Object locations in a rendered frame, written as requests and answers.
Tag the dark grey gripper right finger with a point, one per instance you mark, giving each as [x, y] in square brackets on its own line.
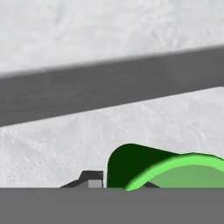
[150, 185]

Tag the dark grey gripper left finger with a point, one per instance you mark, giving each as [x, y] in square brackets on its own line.
[92, 176]

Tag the green bowl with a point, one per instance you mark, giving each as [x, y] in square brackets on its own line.
[125, 163]

